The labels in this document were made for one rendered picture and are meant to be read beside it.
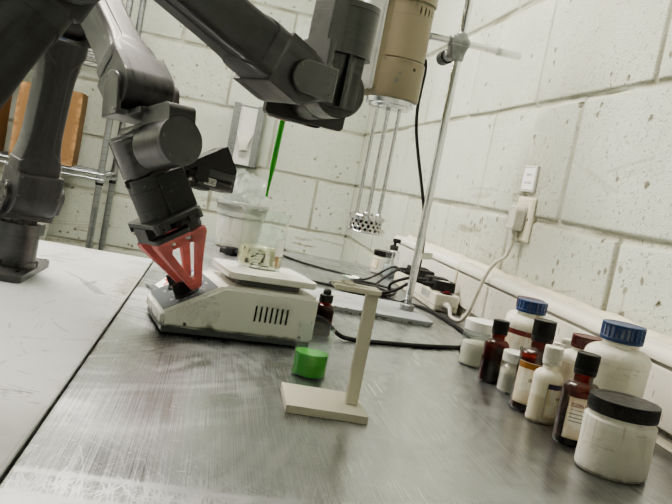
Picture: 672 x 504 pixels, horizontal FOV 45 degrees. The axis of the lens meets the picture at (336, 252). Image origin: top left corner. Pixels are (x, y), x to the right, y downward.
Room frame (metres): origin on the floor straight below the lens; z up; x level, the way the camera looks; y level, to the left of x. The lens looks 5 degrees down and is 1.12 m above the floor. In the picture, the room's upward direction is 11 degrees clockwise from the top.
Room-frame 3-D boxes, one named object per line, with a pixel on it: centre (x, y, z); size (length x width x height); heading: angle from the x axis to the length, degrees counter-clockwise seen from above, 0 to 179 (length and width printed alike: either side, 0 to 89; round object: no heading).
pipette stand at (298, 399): (0.79, -0.02, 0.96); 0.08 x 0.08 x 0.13; 8
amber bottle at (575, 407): (0.84, -0.28, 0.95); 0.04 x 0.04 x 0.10
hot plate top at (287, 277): (1.08, 0.09, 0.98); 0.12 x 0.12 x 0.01; 22
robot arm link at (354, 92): (0.92, 0.04, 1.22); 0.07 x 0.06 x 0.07; 22
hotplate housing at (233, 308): (1.07, 0.11, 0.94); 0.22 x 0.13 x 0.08; 112
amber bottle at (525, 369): (0.95, -0.26, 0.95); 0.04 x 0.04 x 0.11
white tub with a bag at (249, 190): (2.16, 0.27, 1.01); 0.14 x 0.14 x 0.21
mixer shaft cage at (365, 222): (1.52, -0.04, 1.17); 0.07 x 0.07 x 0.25
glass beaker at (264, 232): (1.08, 0.10, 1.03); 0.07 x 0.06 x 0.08; 102
